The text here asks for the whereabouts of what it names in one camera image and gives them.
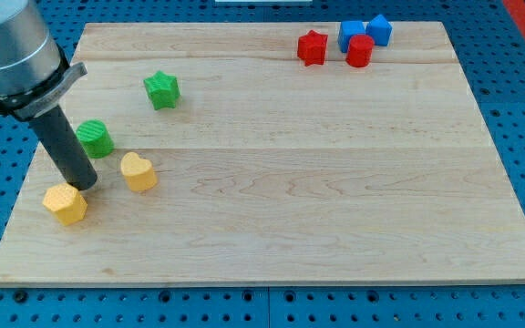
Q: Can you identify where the red star block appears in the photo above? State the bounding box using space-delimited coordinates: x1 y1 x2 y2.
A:
297 30 328 67

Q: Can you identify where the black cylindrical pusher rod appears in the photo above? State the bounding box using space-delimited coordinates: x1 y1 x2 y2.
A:
28 106 98 190

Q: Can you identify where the blue pentagon block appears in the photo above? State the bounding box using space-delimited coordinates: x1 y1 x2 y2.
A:
365 15 393 46

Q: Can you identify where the red cylinder block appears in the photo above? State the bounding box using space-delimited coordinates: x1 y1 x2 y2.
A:
345 35 375 67

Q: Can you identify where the yellow heart block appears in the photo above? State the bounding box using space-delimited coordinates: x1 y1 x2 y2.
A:
120 152 158 191

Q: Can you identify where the green star block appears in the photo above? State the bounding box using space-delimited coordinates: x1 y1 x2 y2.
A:
143 71 180 110

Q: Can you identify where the yellow hexagon block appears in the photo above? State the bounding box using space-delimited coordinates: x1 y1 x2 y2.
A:
42 183 88 226

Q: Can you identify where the green cylinder block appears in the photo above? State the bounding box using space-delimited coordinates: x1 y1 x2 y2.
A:
76 119 114 159

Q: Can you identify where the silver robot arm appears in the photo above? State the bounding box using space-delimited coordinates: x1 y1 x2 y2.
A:
0 0 87 121

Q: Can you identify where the blue cube block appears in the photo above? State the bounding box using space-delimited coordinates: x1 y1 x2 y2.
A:
337 20 365 53

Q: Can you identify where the wooden board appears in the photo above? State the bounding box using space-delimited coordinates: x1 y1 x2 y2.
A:
0 22 525 288

